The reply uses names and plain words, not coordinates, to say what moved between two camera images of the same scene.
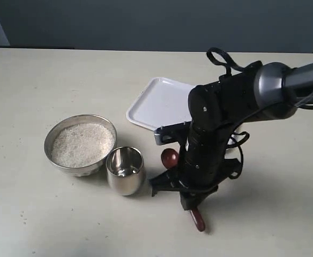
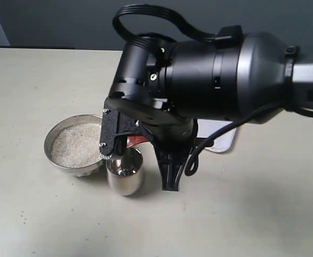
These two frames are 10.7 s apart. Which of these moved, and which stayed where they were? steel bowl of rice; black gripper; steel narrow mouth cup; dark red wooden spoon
Moved: dark red wooden spoon; black gripper
Stayed: steel narrow mouth cup; steel bowl of rice
